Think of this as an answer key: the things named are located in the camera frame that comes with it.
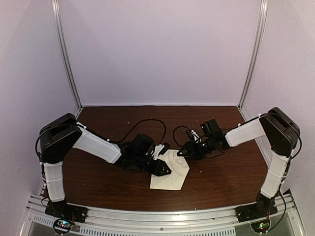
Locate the right aluminium frame post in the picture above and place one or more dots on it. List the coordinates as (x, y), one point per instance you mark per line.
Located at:
(261, 23)

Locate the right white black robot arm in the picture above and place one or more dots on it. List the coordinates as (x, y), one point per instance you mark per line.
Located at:
(281, 133)

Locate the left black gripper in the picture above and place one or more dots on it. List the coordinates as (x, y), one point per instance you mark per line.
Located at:
(157, 169)

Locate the left aluminium frame post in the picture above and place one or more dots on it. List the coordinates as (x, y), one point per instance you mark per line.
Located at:
(64, 53)

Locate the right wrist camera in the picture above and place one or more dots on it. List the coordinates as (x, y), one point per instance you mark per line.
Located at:
(193, 136)

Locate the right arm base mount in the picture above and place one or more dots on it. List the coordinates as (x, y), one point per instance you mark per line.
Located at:
(258, 214)

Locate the front aluminium rail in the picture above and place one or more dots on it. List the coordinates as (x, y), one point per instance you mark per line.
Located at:
(222, 221)

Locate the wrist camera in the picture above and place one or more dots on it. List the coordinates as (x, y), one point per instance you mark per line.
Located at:
(193, 136)
(160, 149)

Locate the cream paper envelope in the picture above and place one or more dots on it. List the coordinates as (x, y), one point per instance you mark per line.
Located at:
(179, 170)

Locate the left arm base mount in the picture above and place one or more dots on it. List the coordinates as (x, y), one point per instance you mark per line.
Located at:
(66, 215)

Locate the aluminium frame post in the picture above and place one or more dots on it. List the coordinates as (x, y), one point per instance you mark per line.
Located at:
(261, 23)
(64, 53)

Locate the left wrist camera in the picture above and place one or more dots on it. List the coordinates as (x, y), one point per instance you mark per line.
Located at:
(160, 149)

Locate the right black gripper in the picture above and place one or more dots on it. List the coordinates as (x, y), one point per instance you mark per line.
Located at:
(189, 145)

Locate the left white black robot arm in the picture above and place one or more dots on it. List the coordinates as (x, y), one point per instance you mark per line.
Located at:
(66, 135)

